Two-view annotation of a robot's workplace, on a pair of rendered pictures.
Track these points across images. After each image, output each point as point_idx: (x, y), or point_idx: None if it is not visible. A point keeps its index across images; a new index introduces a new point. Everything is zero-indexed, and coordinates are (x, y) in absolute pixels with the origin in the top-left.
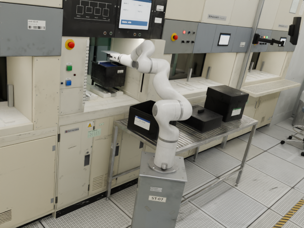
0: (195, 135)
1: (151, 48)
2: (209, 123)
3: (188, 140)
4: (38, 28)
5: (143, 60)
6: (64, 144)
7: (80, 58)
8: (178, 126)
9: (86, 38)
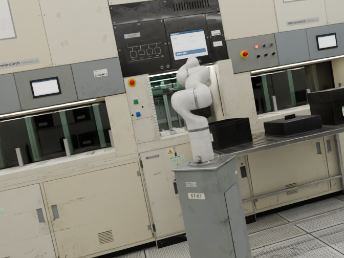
0: (274, 140)
1: (190, 60)
2: (294, 124)
3: (261, 144)
4: (102, 74)
5: (179, 71)
6: (148, 170)
7: (144, 92)
8: (262, 137)
9: (145, 74)
